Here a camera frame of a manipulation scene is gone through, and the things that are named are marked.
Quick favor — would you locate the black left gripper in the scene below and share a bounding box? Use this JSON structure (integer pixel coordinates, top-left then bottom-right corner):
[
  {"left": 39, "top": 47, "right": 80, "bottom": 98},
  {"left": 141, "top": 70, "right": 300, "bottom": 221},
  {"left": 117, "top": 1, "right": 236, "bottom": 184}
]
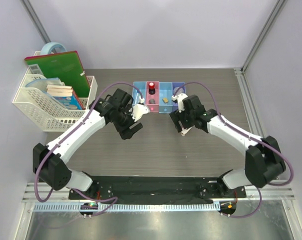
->
[{"left": 113, "top": 104, "right": 143, "bottom": 140}]

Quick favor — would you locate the pink staple remover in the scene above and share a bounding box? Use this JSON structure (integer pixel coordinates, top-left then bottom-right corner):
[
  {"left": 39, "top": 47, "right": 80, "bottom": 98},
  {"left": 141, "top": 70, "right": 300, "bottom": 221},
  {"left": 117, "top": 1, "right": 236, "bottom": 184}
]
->
[{"left": 180, "top": 127, "right": 192, "bottom": 137}]

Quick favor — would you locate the clear paperclip jar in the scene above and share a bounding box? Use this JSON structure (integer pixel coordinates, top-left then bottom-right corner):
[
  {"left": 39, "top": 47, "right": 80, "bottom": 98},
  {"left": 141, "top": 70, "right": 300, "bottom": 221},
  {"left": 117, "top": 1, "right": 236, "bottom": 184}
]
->
[{"left": 173, "top": 86, "right": 185, "bottom": 96}]

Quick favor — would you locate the blue grey pencil sharpener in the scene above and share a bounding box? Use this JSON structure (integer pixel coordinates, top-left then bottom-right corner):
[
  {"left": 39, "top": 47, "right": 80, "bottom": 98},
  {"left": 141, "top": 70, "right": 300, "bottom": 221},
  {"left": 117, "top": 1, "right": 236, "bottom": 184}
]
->
[{"left": 148, "top": 98, "right": 156, "bottom": 105}]

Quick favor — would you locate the pink drawer box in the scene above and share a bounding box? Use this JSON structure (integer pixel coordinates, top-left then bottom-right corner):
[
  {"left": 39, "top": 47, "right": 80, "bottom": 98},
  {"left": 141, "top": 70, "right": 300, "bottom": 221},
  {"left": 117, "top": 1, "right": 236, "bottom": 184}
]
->
[{"left": 146, "top": 81, "right": 159, "bottom": 113}]

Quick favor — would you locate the red black stamp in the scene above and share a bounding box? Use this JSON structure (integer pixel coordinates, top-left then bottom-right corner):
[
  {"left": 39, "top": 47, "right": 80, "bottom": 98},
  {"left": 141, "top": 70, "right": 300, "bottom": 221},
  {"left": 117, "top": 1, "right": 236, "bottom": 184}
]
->
[{"left": 148, "top": 82, "right": 156, "bottom": 95}]

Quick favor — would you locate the light blue drawer box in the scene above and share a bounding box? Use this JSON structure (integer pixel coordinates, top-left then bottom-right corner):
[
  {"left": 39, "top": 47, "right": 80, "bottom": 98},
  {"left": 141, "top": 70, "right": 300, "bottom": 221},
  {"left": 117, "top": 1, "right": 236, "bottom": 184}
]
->
[{"left": 132, "top": 81, "right": 147, "bottom": 106}]

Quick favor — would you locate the purple drawer box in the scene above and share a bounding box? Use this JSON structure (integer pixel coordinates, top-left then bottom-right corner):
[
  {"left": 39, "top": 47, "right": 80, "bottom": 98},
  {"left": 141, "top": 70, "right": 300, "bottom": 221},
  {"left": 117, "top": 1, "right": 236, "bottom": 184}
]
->
[{"left": 172, "top": 82, "right": 186, "bottom": 112}]

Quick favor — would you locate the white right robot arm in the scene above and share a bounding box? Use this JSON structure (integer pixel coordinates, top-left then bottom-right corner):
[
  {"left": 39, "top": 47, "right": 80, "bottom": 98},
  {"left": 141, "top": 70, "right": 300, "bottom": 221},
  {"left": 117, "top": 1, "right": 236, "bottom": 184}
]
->
[{"left": 169, "top": 93, "right": 286, "bottom": 198}]

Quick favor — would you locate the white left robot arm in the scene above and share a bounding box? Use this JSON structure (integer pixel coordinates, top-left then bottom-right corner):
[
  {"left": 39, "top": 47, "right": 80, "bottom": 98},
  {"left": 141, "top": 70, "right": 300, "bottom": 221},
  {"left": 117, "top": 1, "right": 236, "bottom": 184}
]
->
[{"left": 32, "top": 88, "right": 150, "bottom": 200}]

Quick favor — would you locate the stack of notebooks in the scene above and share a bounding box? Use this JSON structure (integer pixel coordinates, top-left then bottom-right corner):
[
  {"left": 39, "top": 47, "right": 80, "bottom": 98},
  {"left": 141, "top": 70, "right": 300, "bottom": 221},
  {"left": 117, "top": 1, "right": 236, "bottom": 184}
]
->
[{"left": 46, "top": 85, "right": 74, "bottom": 97}]

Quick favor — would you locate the green folder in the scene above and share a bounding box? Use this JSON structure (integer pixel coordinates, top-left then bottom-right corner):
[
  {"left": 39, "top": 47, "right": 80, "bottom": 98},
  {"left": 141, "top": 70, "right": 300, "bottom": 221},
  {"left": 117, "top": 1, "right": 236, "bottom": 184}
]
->
[{"left": 24, "top": 51, "right": 90, "bottom": 98}]

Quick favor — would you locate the white mesh file organizer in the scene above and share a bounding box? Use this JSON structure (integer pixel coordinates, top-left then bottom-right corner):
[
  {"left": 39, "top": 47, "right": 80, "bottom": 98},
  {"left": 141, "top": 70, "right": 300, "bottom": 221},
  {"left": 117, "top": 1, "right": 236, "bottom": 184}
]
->
[{"left": 11, "top": 50, "right": 98, "bottom": 133}]

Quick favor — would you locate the clear blue plastic pouch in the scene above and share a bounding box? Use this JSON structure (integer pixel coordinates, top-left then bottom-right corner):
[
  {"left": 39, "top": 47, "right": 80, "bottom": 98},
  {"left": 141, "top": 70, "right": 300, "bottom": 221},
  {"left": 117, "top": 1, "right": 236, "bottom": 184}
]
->
[{"left": 25, "top": 78, "right": 65, "bottom": 95}]

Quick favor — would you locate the light blue tape roll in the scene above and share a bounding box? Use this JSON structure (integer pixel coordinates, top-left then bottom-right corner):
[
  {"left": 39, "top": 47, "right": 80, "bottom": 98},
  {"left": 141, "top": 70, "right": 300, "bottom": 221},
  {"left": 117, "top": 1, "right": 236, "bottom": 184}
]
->
[{"left": 40, "top": 42, "right": 67, "bottom": 55}]

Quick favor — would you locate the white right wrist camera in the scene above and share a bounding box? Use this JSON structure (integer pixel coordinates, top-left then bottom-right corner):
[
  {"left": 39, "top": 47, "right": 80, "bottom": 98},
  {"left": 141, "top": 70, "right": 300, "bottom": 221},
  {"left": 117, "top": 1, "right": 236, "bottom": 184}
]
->
[{"left": 171, "top": 93, "right": 188, "bottom": 113}]

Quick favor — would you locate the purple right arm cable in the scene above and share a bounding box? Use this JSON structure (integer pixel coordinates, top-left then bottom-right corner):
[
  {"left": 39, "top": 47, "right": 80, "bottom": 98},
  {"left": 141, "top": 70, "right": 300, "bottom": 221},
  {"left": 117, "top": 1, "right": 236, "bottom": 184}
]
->
[{"left": 171, "top": 82, "right": 295, "bottom": 219}]

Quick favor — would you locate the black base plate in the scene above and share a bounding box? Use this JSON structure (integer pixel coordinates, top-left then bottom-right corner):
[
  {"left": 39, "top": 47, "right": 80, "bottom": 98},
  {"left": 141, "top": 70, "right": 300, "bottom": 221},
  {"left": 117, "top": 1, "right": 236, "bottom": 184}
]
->
[{"left": 66, "top": 175, "right": 249, "bottom": 205}]

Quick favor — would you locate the white slotted cable duct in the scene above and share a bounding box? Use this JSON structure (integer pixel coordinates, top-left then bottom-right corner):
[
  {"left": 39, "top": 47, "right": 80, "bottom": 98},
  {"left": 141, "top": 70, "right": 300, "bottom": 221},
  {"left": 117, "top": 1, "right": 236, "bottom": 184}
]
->
[{"left": 33, "top": 201, "right": 221, "bottom": 213}]

